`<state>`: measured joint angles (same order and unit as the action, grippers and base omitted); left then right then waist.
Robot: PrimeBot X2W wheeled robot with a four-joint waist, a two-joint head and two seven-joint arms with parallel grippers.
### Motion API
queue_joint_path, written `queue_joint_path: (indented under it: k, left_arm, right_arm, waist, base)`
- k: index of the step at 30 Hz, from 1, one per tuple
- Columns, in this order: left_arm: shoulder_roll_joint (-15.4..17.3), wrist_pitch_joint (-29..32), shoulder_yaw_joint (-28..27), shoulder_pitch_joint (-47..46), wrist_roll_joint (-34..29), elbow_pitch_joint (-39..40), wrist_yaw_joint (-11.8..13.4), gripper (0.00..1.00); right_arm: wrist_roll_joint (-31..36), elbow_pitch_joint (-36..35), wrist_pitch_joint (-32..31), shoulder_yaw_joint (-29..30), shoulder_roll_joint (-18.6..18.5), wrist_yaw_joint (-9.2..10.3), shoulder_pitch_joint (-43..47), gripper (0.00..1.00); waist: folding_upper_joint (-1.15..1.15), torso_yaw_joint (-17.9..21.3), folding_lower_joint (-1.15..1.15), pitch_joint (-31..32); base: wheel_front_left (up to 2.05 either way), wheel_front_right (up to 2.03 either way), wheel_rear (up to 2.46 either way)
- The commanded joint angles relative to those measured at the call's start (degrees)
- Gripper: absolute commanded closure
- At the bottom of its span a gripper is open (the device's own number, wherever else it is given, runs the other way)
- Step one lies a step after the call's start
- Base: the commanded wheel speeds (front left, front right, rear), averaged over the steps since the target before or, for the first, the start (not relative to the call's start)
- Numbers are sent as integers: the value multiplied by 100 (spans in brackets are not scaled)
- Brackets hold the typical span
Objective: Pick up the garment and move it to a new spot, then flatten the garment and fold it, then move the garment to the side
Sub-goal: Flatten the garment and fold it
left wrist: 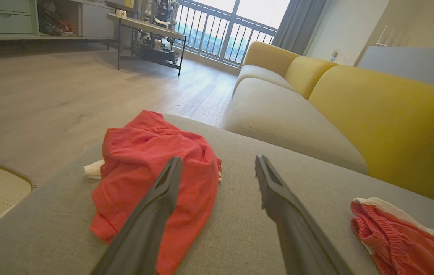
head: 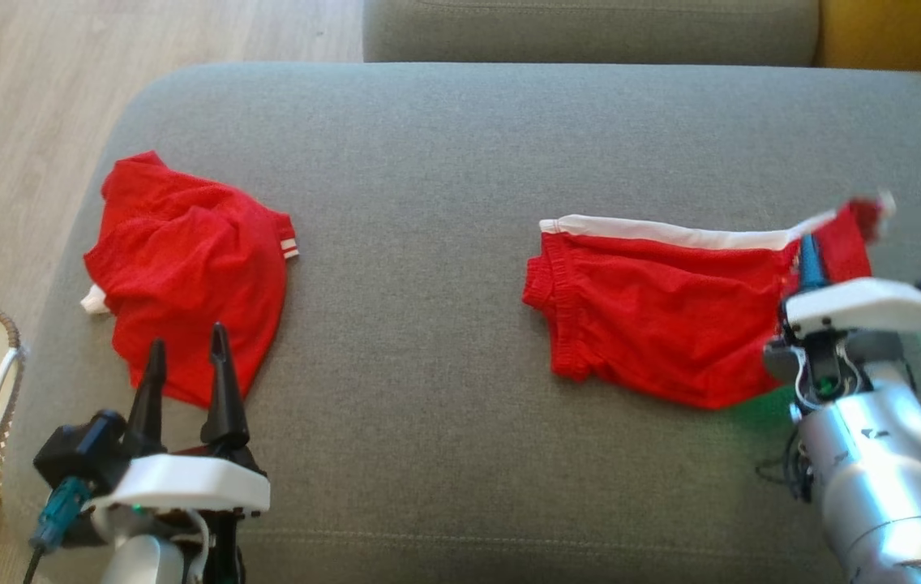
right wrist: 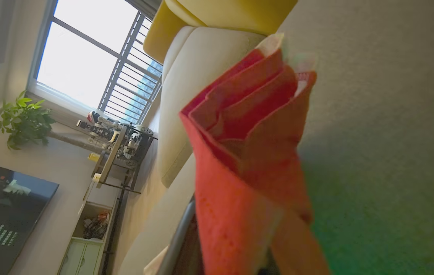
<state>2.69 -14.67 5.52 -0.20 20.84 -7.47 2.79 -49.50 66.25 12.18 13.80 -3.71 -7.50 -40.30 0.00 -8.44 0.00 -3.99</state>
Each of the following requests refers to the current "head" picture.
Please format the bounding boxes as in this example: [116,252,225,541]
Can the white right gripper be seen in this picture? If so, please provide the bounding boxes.
[762,233,921,403]

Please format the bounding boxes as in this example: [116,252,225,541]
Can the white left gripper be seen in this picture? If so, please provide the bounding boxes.
[90,322,273,584]

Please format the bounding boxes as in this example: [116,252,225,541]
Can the red jersey with white sleeves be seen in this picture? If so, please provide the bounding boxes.
[79,150,301,409]

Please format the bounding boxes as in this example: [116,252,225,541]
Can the red shorts with white stripe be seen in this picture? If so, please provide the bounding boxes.
[521,191,897,411]

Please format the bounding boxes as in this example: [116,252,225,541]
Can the big yellow sofa back cushion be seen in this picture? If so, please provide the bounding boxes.
[813,0,921,74]

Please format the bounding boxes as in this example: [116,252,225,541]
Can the large grey sofa seat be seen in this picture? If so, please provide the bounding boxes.
[2,61,921,584]

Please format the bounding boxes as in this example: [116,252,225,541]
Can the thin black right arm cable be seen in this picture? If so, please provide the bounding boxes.
[756,428,815,505]

